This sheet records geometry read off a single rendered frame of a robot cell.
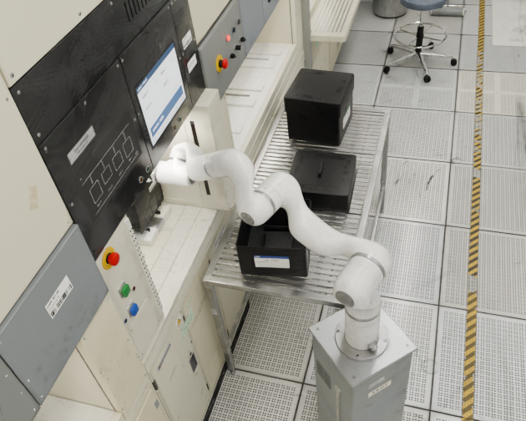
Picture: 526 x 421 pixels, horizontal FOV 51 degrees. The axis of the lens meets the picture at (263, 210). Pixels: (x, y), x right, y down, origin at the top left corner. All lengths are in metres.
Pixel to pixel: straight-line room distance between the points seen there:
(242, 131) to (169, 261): 0.87
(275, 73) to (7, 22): 2.16
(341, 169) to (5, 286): 1.64
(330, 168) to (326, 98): 0.37
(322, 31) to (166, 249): 1.95
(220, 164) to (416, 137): 2.55
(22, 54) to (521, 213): 3.04
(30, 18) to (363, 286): 1.13
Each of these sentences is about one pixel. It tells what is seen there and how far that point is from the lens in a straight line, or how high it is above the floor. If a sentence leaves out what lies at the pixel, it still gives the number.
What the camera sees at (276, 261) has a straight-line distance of 2.19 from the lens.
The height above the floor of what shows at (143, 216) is 1.01.
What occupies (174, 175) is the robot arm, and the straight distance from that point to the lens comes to 2.07.
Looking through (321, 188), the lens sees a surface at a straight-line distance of 2.46.
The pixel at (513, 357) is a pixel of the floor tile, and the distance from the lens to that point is 3.05.
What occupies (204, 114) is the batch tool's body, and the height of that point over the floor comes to 1.36.
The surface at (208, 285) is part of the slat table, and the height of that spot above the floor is 0.73.
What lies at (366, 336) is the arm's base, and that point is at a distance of 1.97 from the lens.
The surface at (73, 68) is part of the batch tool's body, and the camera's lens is 1.45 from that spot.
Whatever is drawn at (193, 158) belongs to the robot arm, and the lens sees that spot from 1.97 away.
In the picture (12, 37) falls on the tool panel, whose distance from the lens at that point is 1.29.
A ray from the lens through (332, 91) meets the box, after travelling 2.79.
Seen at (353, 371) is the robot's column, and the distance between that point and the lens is 2.02.
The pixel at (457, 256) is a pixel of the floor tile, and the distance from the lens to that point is 3.39.
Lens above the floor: 2.52
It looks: 44 degrees down
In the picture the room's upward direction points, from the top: 8 degrees counter-clockwise
